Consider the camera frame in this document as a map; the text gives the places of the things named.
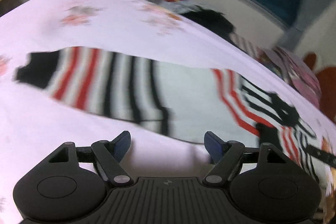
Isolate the red black white striped sweater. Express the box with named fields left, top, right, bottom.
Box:
left=15, top=47, right=335, bottom=187

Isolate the folded pink grey clothes stack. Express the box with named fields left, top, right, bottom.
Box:
left=258, top=47, right=322, bottom=109

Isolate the black clothes pile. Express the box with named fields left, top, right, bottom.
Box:
left=181, top=9, right=235, bottom=44

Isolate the grey white striped cloth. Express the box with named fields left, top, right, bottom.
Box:
left=230, top=33, right=260, bottom=59

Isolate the red white heart headboard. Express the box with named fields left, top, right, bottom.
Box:
left=314, top=65, right=336, bottom=123

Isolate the pink floral bed sheet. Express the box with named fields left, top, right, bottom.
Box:
left=1, top=0, right=335, bottom=223

